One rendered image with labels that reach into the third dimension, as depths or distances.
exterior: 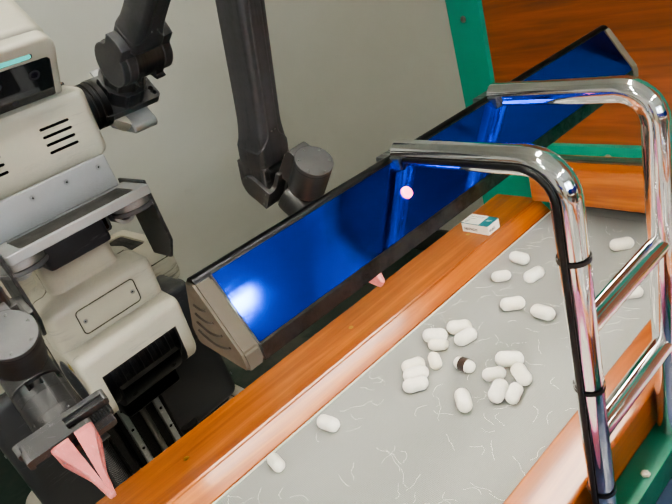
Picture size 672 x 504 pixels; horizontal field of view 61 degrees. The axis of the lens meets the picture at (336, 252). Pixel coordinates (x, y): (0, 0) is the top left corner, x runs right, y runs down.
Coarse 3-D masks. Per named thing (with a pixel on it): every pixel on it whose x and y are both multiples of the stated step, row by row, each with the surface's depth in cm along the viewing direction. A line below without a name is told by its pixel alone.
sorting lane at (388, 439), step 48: (528, 240) 105; (480, 288) 96; (528, 288) 92; (480, 336) 85; (528, 336) 82; (624, 336) 77; (384, 384) 82; (432, 384) 79; (480, 384) 77; (336, 432) 76; (384, 432) 74; (432, 432) 72; (480, 432) 69; (528, 432) 67; (240, 480) 74; (288, 480) 72; (336, 480) 69; (384, 480) 67; (432, 480) 65; (480, 480) 64
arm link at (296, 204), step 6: (288, 192) 87; (282, 198) 88; (288, 198) 87; (294, 198) 87; (282, 204) 88; (288, 204) 87; (294, 204) 87; (300, 204) 86; (306, 204) 86; (288, 210) 88; (294, 210) 87
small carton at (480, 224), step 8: (472, 216) 110; (480, 216) 109; (488, 216) 108; (464, 224) 109; (472, 224) 107; (480, 224) 106; (488, 224) 105; (496, 224) 106; (472, 232) 108; (480, 232) 107; (488, 232) 105
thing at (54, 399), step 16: (48, 384) 64; (64, 384) 65; (16, 400) 63; (32, 400) 63; (48, 400) 63; (64, 400) 64; (80, 400) 66; (96, 400) 64; (32, 416) 62; (48, 416) 62; (64, 416) 62; (80, 416) 63; (16, 448) 60
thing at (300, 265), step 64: (576, 64) 67; (448, 128) 55; (512, 128) 59; (384, 192) 50; (448, 192) 53; (256, 256) 43; (320, 256) 46; (384, 256) 48; (192, 320) 45; (256, 320) 42
